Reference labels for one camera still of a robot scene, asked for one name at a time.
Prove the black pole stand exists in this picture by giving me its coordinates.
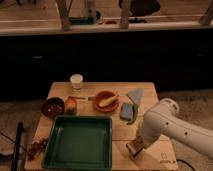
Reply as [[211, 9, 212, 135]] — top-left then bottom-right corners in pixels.
[[11, 122, 24, 171]]

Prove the yellow banana toy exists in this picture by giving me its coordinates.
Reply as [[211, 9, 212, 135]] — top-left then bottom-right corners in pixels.
[[99, 95, 118, 107]]

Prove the grey triangular cloth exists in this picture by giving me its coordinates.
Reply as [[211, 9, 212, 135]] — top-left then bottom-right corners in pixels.
[[127, 88, 143, 105]]

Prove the white paper cup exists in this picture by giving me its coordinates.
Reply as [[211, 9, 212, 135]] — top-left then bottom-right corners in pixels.
[[70, 74, 83, 90]]

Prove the wooden table leg left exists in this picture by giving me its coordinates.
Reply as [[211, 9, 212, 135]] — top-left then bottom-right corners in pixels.
[[55, 0, 70, 31]]

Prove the green box background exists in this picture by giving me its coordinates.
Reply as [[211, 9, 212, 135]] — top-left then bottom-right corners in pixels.
[[69, 17, 94, 25]]

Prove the black floor cable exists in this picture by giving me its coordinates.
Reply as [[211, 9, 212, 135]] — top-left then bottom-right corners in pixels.
[[175, 158, 198, 171]]

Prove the orange bowl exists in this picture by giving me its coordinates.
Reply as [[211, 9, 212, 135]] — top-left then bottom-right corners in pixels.
[[93, 91, 119, 113]]

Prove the blue sponge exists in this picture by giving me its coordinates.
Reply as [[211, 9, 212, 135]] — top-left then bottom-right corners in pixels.
[[120, 103, 133, 121]]

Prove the black office chair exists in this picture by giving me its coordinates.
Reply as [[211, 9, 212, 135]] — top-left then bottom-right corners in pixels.
[[118, 0, 161, 24]]

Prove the wooden table leg middle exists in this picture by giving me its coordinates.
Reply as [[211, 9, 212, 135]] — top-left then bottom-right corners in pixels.
[[120, 0, 131, 29]]

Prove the dark brown bowl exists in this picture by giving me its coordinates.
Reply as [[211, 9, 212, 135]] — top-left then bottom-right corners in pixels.
[[41, 97, 64, 118]]

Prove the wooden table leg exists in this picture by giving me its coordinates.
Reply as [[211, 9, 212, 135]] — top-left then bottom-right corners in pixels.
[[120, 0, 131, 29], [55, 0, 70, 31]]

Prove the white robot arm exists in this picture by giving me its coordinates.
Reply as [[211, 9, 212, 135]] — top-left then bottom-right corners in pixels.
[[137, 98, 213, 159]]

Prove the green plastic tray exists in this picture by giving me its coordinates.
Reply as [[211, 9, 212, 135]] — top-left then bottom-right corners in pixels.
[[42, 115, 112, 171]]

